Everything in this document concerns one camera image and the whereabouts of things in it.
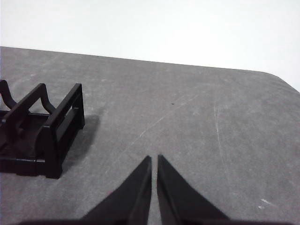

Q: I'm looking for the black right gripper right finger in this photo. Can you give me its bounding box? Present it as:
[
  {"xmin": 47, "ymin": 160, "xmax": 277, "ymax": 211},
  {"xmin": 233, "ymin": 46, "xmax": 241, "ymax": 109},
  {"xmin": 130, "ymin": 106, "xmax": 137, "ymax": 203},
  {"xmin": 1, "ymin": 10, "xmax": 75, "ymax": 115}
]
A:
[{"xmin": 157, "ymin": 154, "xmax": 300, "ymax": 225}]

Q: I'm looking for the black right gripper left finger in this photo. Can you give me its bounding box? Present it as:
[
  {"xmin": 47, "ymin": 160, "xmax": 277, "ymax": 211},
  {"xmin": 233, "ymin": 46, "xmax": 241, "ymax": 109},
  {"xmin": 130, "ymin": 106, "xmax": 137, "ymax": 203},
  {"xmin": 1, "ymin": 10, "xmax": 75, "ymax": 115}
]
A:
[{"xmin": 16, "ymin": 155, "xmax": 152, "ymax": 225}]

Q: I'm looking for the black plastic dish rack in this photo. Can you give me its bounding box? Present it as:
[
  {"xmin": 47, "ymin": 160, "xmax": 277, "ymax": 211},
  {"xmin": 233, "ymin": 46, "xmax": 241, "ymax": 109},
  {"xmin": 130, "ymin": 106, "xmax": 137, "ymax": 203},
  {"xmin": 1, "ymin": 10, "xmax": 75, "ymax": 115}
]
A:
[{"xmin": 0, "ymin": 79, "xmax": 86, "ymax": 180}]

